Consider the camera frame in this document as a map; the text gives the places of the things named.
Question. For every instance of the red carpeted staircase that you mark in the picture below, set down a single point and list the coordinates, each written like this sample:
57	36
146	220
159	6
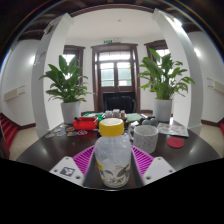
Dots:
8	128

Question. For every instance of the green exit sign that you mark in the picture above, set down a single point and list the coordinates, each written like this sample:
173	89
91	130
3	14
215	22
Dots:
107	41

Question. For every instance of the flat green package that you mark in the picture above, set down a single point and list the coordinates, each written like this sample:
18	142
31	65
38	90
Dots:
92	115

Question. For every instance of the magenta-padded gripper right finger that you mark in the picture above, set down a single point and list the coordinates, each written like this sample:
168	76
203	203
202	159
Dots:
143	160

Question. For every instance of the leafy plant in white pot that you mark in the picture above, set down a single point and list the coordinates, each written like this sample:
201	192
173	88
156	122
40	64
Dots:
68	86
162	80

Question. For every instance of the black chair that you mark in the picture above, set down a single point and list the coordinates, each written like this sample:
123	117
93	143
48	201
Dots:
118	101

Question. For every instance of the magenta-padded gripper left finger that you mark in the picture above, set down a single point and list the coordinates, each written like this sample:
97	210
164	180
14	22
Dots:
83	160

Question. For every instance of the white speckled mug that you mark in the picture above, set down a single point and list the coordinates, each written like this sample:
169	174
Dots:
146	138

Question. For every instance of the flat round red coaster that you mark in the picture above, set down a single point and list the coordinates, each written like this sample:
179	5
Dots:
175	142

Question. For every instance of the dark framed window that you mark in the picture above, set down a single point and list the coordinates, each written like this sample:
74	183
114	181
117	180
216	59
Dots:
163	51
77	53

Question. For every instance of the clear bottle with yellow cap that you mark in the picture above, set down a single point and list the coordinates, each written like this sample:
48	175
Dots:
113	160

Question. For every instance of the dark wooden glazed double door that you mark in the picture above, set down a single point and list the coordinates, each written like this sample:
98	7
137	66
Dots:
115	73

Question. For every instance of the green folded cloth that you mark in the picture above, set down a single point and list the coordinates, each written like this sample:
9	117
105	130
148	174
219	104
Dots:
133	117

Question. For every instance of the red plastic box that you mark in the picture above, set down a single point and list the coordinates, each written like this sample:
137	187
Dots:
85	124

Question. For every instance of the group of small clear jars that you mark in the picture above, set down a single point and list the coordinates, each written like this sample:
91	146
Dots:
115	113

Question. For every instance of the grey round ball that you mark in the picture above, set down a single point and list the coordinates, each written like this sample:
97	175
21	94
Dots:
154	122
146	122

